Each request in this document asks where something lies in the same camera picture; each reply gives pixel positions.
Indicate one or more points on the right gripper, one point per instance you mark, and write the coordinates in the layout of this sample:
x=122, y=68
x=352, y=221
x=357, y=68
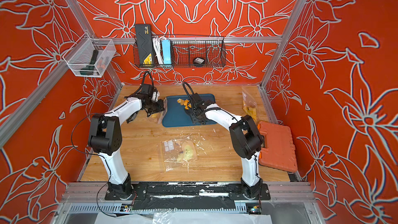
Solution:
x=192, y=115

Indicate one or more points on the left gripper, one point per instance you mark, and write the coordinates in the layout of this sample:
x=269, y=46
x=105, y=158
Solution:
x=160, y=108

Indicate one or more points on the clear resealable bag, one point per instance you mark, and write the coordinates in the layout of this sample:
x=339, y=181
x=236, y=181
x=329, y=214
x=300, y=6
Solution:
x=158, y=117
x=250, y=105

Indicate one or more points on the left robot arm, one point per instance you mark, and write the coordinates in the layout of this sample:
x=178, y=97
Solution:
x=105, y=136

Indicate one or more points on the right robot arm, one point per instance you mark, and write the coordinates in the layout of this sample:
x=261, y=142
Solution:
x=245, y=136

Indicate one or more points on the clear bag with yellow toys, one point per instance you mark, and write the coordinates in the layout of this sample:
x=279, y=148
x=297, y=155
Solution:
x=179, y=152

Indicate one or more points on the blue plastic tray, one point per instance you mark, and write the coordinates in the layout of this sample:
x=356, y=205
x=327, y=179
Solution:
x=175, y=113

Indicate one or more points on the light blue box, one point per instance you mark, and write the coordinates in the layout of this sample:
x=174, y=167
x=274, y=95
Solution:
x=166, y=48

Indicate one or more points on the black box with yellow label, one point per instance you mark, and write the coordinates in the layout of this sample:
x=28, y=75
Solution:
x=144, y=45

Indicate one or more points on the clear acrylic bin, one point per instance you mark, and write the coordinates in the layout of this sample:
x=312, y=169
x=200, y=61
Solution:
x=79, y=55

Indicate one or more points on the orange tool case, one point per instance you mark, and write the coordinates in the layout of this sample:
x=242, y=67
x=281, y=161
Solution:
x=278, y=150

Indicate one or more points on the black wire basket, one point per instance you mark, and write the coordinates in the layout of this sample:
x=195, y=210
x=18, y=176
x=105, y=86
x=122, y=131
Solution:
x=185, y=49

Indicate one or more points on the dark green screwdriver handle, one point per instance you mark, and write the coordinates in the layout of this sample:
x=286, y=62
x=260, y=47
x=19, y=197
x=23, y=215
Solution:
x=89, y=69

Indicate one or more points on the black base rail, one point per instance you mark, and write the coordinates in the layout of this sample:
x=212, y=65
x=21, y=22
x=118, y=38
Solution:
x=152, y=197

